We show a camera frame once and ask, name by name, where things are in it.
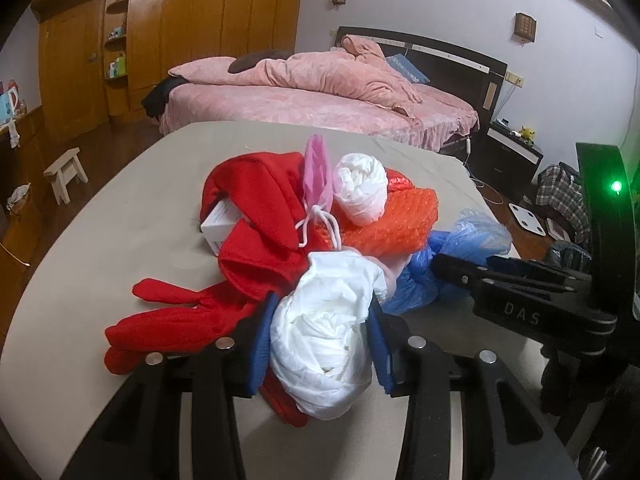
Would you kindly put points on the blue plastic bag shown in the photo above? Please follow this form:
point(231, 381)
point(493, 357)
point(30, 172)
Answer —
point(475, 232)

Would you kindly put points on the wooden wardrobe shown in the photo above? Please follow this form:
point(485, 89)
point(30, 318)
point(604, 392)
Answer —
point(190, 15)

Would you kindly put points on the black clothing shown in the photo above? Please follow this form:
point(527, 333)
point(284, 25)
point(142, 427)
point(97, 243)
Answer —
point(157, 95)

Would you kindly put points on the red cloth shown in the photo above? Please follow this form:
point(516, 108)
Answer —
point(255, 195)

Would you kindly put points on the light blue box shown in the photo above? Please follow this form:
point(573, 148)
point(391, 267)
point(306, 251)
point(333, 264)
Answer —
point(10, 102)

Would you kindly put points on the small wooden stool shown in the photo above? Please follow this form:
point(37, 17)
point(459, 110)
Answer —
point(62, 167)

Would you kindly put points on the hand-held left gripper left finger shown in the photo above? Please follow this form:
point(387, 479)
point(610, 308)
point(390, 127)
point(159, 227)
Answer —
point(260, 355)

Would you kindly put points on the orange foam net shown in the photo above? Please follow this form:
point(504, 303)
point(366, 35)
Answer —
point(395, 220)

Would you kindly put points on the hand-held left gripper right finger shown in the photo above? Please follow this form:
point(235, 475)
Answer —
point(381, 357)

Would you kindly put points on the wall power outlet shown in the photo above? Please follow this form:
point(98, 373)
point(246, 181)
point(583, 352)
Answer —
point(514, 78)

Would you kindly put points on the small white box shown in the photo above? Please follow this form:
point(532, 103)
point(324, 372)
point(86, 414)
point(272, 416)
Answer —
point(220, 222)

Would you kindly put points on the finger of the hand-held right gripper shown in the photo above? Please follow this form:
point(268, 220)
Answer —
point(460, 272)
point(530, 266)

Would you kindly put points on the dark nightstand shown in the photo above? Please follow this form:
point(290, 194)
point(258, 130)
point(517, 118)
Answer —
point(510, 155)

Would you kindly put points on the pink duvet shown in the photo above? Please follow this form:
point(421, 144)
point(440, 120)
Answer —
point(310, 72)

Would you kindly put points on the dark wooden bed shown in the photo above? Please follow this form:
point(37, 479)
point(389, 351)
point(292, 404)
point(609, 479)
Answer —
point(300, 105)

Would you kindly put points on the yellow plush toy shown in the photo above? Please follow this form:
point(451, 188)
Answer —
point(526, 132)

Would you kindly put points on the small white plastic bag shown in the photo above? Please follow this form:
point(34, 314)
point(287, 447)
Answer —
point(360, 187)

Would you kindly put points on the large white plastic bag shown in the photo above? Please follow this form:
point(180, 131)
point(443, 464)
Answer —
point(320, 340)

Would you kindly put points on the white bathroom scale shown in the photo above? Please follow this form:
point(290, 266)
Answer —
point(527, 220)

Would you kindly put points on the blue pillow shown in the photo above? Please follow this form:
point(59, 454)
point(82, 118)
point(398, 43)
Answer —
point(407, 66)

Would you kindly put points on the plaid bag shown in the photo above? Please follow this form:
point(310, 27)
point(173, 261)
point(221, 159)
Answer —
point(562, 195)

